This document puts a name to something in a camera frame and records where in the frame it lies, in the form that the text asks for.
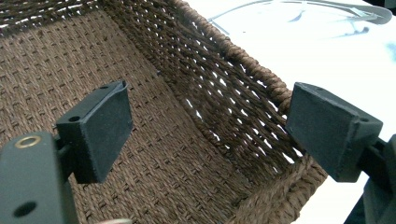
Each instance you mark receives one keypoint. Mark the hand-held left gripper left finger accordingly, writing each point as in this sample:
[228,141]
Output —
[99,130]

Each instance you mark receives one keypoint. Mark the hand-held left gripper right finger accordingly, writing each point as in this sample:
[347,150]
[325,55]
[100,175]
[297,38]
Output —
[327,133]

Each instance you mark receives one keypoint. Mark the brown woven basket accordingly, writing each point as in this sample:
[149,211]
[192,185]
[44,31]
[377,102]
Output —
[130,112]

